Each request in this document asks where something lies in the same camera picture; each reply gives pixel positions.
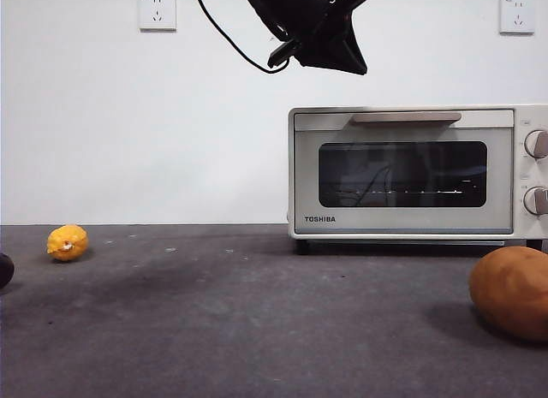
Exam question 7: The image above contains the oven door with beige handle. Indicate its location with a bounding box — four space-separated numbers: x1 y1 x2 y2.
293 110 515 235

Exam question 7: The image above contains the brown potato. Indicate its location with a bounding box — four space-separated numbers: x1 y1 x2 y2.
468 246 548 342

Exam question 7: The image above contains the beige temperature oven knob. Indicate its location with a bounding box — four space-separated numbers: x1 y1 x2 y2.
524 129 548 159

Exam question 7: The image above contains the white Toshiba toaster oven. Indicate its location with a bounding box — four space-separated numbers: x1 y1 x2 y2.
287 105 548 256

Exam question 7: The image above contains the beige timer oven knob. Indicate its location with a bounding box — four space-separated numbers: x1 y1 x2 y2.
523 186 548 216

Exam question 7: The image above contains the yellow lemon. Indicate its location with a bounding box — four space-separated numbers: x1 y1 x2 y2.
46 224 90 262

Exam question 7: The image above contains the dark purple eggplant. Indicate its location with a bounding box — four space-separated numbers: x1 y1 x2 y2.
0 252 15 289

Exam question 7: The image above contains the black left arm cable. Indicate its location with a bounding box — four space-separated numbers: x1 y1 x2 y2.
191 0 292 75

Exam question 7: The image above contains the white wall socket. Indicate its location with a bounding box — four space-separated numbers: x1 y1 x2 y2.
138 0 177 33
498 0 536 35

